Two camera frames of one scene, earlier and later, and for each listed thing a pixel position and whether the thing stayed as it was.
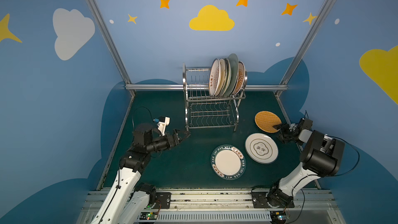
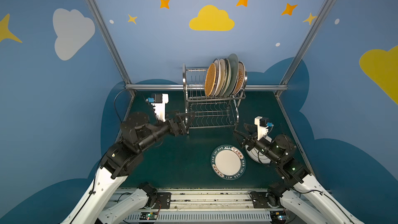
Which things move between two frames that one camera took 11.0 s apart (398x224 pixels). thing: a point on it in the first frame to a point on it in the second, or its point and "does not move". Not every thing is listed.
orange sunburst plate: x=214 y=77 does not move
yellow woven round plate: x=266 y=120 to x=210 y=80
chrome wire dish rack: x=203 y=111 does not move
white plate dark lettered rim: x=228 y=162 does not move
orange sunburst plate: x=241 y=80 does not move
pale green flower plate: x=228 y=77 does not move
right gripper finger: x=278 y=126 to x=243 y=135
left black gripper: x=176 y=137 to x=179 y=124
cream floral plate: x=223 y=74 does not move
